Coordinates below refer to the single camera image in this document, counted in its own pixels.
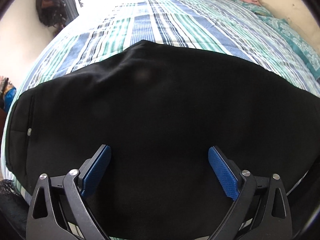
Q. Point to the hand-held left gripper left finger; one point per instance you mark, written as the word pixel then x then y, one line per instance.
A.
pixel 96 172

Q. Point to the person's dark clothing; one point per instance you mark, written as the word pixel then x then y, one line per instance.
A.
pixel 11 210

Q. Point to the dark bags hanging on wall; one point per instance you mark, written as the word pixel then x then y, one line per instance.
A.
pixel 48 7

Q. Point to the black pants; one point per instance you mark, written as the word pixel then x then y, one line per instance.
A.
pixel 162 110

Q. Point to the striped bed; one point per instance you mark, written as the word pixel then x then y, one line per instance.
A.
pixel 175 20

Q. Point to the cream headboard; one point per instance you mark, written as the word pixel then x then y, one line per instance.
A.
pixel 287 2

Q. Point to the mixed clothes pile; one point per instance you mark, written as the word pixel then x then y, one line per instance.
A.
pixel 3 83

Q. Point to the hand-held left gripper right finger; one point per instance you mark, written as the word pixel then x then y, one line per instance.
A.
pixel 223 171

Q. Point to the large teal floral pillow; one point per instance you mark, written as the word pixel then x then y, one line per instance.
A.
pixel 295 40

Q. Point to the small teal floral pillow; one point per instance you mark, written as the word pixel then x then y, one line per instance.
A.
pixel 252 8

